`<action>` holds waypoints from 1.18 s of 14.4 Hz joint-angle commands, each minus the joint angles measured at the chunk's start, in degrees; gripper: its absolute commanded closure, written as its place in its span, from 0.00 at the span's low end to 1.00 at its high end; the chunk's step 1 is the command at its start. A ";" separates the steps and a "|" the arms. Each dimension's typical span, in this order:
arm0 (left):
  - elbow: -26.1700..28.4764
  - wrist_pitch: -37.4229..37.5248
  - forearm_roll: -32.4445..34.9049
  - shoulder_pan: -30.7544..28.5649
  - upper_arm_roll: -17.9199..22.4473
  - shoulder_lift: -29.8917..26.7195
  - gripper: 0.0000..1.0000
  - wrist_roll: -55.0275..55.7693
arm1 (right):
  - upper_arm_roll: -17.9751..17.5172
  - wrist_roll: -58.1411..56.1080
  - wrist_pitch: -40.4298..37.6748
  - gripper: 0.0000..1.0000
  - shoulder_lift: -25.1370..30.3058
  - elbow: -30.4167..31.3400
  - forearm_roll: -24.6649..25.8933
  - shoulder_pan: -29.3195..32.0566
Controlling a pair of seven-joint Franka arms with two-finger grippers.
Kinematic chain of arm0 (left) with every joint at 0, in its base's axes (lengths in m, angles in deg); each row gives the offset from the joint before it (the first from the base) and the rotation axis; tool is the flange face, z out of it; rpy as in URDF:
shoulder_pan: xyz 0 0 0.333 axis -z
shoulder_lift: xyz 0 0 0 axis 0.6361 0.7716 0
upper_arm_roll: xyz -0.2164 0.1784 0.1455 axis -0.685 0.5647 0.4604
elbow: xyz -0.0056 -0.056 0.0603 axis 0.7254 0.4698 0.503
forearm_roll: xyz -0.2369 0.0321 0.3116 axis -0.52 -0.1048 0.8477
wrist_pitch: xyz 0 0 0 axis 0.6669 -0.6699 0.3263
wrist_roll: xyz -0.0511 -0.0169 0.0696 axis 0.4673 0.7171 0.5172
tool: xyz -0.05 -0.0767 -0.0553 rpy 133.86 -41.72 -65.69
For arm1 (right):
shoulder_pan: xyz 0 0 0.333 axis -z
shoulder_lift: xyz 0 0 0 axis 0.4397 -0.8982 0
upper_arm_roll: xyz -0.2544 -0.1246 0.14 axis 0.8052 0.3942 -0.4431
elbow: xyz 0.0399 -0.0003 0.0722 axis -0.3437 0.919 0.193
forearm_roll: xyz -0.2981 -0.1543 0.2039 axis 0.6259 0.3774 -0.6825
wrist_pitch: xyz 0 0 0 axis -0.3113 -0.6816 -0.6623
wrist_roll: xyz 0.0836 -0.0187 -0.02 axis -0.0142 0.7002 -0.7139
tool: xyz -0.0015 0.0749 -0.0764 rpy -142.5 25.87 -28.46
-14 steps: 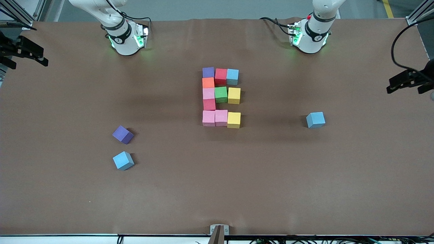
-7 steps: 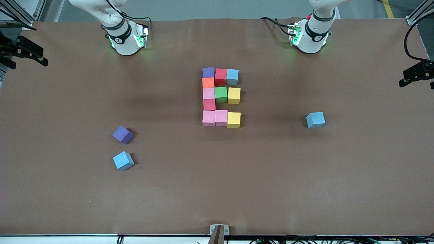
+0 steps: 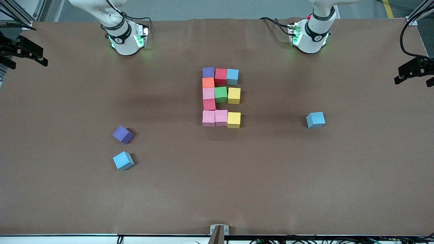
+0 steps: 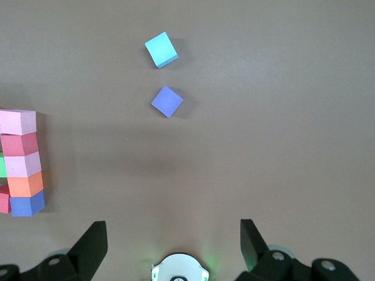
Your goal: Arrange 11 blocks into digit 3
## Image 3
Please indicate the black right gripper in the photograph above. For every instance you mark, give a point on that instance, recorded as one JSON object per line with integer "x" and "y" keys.
{"x": 21, "y": 49}

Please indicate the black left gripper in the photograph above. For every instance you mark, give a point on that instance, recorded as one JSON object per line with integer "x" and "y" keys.
{"x": 411, "y": 68}

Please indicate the purple foam cube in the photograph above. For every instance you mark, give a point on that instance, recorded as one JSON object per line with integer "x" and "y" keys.
{"x": 208, "y": 72}
{"x": 122, "y": 134}

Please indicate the orange foam cube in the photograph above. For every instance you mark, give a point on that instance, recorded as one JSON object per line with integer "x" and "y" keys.
{"x": 208, "y": 83}

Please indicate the pink foam cube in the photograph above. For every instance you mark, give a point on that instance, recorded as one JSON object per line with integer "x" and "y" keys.
{"x": 209, "y": 94}
{"x": 221, "y": 118}
{"x": 209, "y": 118}

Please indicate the red foam cube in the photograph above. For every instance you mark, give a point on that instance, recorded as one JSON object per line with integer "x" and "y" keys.
{"x": 209, "y": 104}
{"x": 220, "y": 76}

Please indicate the yellow foam cube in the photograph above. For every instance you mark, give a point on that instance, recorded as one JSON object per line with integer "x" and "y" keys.
{"x": 234, "y": 120}
{"x": 234, "y": 95}

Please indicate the blue foam cube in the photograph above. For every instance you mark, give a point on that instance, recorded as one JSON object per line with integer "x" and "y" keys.
{"x": 123, "y": 160}
{"x": 315, "y": 119}
{"x": 232, "y": 76}

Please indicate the green foam cube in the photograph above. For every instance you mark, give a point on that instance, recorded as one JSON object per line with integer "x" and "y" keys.
{"x": 221, "y": 94}

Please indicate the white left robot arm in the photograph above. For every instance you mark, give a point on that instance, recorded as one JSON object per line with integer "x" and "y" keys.
{"x": 313, "y": 37}

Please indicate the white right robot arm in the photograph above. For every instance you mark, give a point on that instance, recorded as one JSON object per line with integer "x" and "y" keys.
{"x": 125, "y": 42}

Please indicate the table cover sheet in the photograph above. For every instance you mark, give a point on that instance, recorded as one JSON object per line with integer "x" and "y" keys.
{"x": 217, "y": 203}

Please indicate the aluminium frame post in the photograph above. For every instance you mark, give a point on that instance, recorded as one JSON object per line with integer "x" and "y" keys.
{"x": 26, "y": 24}
{"x": 412, "y": 21}

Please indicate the white table edge rail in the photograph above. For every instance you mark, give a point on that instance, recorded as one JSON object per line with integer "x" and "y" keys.
{"x": 67, "y": 240}

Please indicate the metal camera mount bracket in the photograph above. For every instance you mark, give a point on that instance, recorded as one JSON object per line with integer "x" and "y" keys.
{"x": 218, "y": 237}

